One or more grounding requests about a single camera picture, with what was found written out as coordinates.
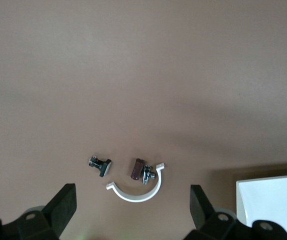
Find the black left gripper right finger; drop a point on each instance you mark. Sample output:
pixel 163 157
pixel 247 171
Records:
pixel 213 227

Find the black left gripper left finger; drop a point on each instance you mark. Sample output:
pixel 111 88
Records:
pixel 46 225

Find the black square push button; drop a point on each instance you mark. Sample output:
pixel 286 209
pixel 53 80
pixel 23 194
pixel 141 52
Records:
pixel 104 168

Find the brown table cover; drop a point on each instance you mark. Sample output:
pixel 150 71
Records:
pixel 143 75

